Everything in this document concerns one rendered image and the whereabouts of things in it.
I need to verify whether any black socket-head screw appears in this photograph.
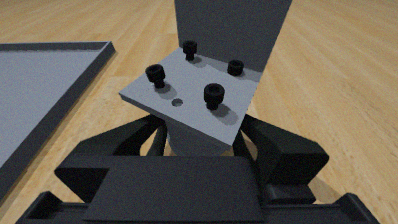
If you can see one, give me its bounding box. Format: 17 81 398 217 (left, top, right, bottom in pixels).
183 41 197 61
145 64 166 89
227 60 244 76
204 83 225 111

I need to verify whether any dark grey cylinder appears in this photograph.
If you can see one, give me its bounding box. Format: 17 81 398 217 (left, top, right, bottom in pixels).
165 121 225 156

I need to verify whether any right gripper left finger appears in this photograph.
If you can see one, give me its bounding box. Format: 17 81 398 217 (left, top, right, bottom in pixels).
68 114 168 156

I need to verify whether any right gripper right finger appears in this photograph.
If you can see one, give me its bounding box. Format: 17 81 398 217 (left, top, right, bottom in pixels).
232 114 330 194

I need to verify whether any grey metal bracket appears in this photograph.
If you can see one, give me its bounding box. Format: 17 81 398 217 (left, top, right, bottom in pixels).
118 0 292 151

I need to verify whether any grey rectangular tray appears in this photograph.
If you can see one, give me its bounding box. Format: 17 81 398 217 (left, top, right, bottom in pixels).
0 41 115 201

